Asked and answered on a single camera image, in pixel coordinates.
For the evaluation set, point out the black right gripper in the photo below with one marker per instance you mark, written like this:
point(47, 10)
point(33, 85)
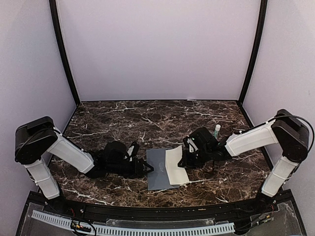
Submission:
point(185, 162)

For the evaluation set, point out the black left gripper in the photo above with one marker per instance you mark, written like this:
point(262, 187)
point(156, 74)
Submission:
point(138, 169)

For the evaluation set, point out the white paper sheet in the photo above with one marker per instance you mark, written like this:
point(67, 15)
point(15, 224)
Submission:
point(176, 175)

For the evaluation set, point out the blue-grey envelope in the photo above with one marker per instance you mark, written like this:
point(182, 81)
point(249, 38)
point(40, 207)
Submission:
point(158, 178)

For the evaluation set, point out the green white glue stick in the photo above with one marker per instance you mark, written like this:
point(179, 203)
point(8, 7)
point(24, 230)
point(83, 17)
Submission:
point(217, 131)

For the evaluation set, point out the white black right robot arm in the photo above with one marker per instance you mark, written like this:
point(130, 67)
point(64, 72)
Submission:
point(293, 134)

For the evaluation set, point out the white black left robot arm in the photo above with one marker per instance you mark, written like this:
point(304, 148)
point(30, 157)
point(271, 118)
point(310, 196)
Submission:
point(40, 136)

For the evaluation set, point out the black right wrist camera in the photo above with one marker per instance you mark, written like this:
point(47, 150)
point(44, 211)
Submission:
point(190, 145)

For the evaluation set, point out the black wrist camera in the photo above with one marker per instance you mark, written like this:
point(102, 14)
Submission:
point(132, 151)
point(190, 145)

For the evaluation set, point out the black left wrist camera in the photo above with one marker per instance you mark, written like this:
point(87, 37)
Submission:
point(132, 151)

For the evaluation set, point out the black front table rail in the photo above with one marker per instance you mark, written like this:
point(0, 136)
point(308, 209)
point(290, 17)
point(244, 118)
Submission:
point(241, 210)

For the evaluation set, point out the white slotted cable duct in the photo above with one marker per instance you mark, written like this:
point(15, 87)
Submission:
point(136, 228)

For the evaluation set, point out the black right frame post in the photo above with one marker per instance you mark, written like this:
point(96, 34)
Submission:
point(254, 53)

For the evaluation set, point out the black frame post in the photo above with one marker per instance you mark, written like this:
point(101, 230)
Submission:
point(62, 51)
point(254, 53)

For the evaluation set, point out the black left frame post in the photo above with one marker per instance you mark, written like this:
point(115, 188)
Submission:
point(62, 51)

